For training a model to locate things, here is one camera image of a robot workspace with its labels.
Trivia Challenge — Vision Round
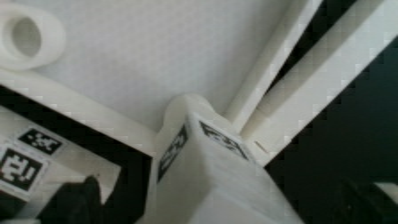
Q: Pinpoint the white marker base plate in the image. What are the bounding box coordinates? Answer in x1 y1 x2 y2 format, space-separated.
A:
0 107 120 224

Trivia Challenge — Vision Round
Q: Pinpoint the white desk tabletop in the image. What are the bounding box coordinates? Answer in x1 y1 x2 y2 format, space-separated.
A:
0 0 321 153

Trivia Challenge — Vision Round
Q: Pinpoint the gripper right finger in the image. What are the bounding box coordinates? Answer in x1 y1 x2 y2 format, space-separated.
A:
335 180 398 224

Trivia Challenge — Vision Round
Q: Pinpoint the white L-shaped fence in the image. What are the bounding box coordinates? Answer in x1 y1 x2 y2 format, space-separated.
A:
241 0 398 164

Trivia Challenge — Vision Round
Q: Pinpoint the white desk leg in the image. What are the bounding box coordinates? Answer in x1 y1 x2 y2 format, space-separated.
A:
141 94 303 224

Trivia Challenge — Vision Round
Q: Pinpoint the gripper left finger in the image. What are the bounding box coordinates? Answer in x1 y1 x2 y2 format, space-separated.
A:
37 176 102 224

